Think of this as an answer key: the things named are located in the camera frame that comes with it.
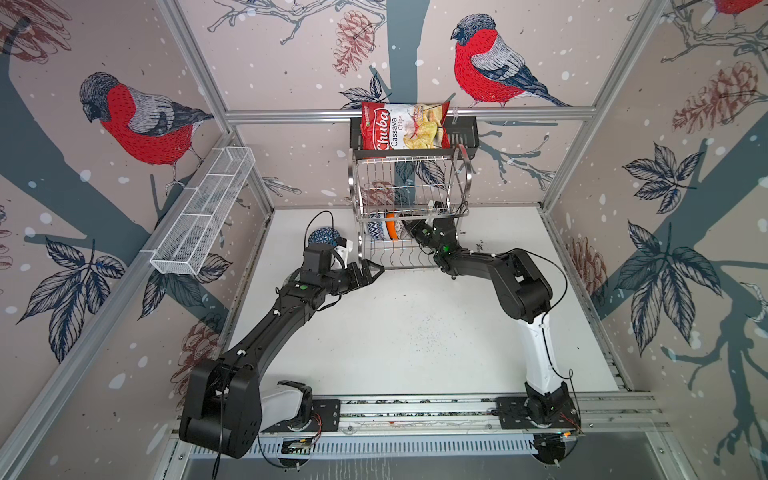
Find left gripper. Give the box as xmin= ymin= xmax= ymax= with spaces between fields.
xmin=321 ymin=258 xmax=384 ymax=295

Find blue floral ceramic bowl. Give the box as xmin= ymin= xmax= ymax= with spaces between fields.
xmin=378 ymin=213 xmax=390 ymax=241

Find red patterned bowl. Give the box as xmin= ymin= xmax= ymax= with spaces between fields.
xmin=366 ymin=214 xmax=387 ymax=241

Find orange plastic bowl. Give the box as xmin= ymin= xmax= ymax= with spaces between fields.
xmin=385 ymin=213 xmax=399 ymax=240

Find stainless steel dish rack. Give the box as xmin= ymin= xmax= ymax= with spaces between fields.
xmin=348 ymin=145 xmax=473 ymax=269

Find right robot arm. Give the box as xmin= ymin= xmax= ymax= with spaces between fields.
xmin=404 ymin=218 xmax=581 ymax=428

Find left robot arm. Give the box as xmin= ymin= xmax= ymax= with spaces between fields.
xmin=179 ymin=260 xmax=385 ymax=458

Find dark blue patterned bowl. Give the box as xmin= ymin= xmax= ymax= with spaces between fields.
xmin=307 ymin=226 xmax=341 ymax=247

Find red cassava chips bag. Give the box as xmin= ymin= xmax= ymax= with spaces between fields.
xmin=361 ymin=102 xmax=451 ymax=151

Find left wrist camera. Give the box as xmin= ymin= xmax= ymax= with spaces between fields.
xmin=302 ymin=237 xmax=351 ymax=275

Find black wall basket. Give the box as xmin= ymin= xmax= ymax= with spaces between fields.
xmin=349 ymin=116 xmax=479 ymax=159

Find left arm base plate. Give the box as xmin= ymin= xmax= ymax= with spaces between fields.
xmin=262 ymin=398 xmax=341 ymax=434

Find white wire mesh shelf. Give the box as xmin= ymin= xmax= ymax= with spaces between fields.
xmin=150 ymin=146 xmax=255 ymax=276

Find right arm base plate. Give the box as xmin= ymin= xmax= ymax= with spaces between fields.
xmin=490 ymin=396 xmax=581 ymax=430

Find aluminium front rail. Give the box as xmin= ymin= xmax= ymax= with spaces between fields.
xmin=317 ymin=392 xmax=670 ymax=437

